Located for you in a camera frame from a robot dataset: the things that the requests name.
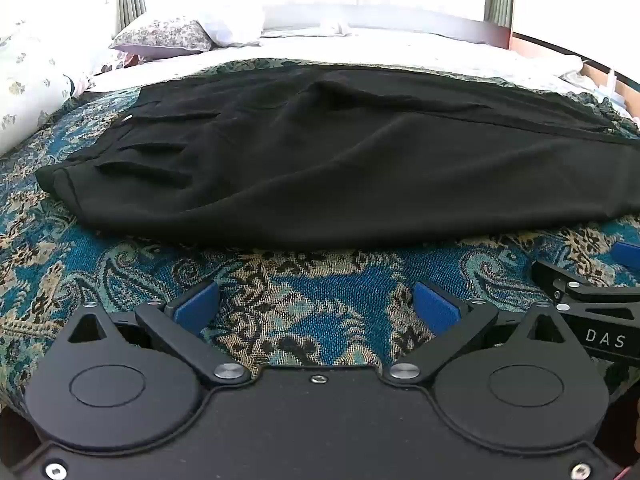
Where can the crumpled white cloth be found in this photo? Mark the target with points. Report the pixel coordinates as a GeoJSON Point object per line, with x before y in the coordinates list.
{"type": "Point", "coordinates": [580, 79]}

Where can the black pants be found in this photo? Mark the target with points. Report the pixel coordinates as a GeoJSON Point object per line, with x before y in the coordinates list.
{"type": "Point", "coordinates": [325, 160]}

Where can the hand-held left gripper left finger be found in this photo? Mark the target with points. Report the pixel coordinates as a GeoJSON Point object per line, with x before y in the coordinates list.
{"type": "Point", "coordinates": [197, 306]}

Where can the small white cloth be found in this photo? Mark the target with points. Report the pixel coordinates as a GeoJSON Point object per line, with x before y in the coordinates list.
{"type": "Point", "coordinates": [334, 27]}

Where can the white bed sheet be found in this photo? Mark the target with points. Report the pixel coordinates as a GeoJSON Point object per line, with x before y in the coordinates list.
{"type": "Point", "coordinates": [400, 55]}

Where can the purple floral pillow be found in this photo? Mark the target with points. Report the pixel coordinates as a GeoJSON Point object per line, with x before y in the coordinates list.
{"type": "Point", "coordinates": [160, 35]}

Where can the white floral duvet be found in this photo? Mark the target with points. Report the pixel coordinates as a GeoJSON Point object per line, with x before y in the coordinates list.
{"type": "Point", "coordinates": [30, 80]}

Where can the wooden bed frame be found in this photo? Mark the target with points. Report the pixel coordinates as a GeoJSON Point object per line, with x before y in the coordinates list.
{"type": "Point", "coordinates": [545, 50]}

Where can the pink patterned cloth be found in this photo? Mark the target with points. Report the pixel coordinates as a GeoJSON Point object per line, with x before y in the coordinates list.
{"type": "Point", "coordinates": [120, 62]}

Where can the grey bed headboard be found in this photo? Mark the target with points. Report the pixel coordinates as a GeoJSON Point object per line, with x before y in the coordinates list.
{"type": "Point", "coordinates": [425, 22]}

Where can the white pillow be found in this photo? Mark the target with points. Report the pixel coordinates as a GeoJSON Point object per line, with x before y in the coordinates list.
{"type": "Point", "coordinates": [232, 25]}

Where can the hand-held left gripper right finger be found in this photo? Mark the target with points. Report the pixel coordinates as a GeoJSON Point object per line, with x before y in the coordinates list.
{"type": "Point", "coordinates": [435, 307]}

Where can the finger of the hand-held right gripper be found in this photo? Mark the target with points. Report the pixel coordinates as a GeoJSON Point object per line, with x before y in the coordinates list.
{"type": "Point", "coordinates": [555, 275]}
{"type": "Point", "coordinates": [629, 254]}

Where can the blue paisley blanket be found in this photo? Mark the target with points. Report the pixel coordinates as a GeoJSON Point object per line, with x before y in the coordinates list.
{"type": "Point", "coordinates": [300, 295]}

